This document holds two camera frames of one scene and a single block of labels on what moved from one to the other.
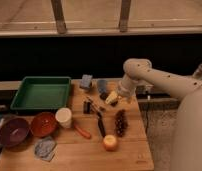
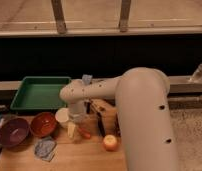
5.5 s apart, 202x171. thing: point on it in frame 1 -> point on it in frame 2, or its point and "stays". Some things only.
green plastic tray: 42,93 stays
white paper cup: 64,117 stays
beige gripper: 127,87 -> 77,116
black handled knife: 98,114 stays
